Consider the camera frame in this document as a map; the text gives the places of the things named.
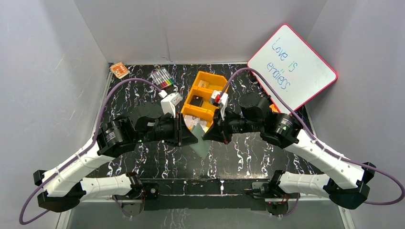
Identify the pack of coloured markers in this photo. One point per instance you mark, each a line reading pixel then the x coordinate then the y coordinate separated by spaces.
pixel 162 78

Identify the orange three-compartment bin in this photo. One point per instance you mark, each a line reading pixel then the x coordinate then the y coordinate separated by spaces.
pixel 197 108

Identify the mint green card holder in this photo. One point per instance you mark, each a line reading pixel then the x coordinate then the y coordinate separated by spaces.
pixel 202 147

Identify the black item in bin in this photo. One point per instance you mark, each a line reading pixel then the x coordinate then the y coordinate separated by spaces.
pixel 196 101

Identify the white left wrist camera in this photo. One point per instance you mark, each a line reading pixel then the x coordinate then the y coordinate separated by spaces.
pixel 169 102

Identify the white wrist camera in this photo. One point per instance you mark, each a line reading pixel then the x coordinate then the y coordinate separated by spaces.
pixel 169 102
pixel 220 100

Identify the pink framed whiteboard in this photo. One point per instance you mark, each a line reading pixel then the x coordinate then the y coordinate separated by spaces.
pixel 291 69

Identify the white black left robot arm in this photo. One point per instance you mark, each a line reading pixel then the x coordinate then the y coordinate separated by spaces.
pixel 69 184

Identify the aluminium rail frame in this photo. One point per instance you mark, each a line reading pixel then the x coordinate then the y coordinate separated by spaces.
pixel 306 212

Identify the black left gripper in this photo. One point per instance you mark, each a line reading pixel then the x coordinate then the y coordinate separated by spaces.
pixel 179 130

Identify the grey card in bin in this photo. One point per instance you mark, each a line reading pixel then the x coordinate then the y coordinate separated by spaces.
pixel 191 121

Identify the small orange card box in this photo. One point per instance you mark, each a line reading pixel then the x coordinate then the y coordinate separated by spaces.
pixel 119 70

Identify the beige item in bin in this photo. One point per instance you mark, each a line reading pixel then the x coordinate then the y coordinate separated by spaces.
pixel 203 84

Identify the orange cover book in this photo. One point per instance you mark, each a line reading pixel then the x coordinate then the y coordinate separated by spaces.
pixel 274 108

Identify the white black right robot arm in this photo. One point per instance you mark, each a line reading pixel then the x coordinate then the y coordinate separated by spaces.
pixel 344 184

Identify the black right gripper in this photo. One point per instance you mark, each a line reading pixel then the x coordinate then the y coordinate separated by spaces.
pixel 214 133

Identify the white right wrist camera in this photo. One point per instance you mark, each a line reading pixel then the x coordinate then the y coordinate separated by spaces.
pixel 220 100

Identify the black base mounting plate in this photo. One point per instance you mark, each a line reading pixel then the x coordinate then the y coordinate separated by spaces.
pixel 253 194

